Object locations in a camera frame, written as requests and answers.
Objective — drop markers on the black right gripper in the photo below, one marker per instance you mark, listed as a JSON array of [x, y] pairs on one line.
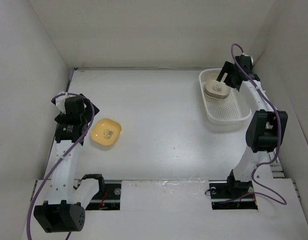
[[227, 67]]

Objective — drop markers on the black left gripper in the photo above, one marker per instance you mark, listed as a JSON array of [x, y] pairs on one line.
[[88, 109]]

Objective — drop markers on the cream panda plate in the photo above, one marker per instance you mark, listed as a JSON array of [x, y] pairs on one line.
[[211, 83]]

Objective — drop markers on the purple panda plate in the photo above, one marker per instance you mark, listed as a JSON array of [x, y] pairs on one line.
[[217, 95]]

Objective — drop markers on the yellow panda plate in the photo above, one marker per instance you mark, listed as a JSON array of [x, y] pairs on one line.
[[106, 132]]

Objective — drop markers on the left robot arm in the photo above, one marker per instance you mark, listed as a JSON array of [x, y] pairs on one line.
[[63, 209]]

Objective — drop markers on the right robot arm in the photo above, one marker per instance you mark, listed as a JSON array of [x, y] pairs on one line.
[[265, 132]]

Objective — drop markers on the white perforated plastic bin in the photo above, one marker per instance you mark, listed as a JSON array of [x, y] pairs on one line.
[[227, 111]]

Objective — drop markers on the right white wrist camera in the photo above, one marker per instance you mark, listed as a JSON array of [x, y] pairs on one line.
[[248, 56]]

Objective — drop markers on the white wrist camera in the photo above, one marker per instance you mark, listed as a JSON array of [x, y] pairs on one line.
[[59, 101], [248, 56]]

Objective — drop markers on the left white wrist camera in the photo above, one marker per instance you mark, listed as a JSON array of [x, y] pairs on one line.
[[59, 101]]

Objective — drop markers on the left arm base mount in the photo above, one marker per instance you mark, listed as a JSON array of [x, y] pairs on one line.
[[109, 200]]

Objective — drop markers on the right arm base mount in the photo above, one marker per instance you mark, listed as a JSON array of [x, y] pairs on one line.
[[231, 197]]

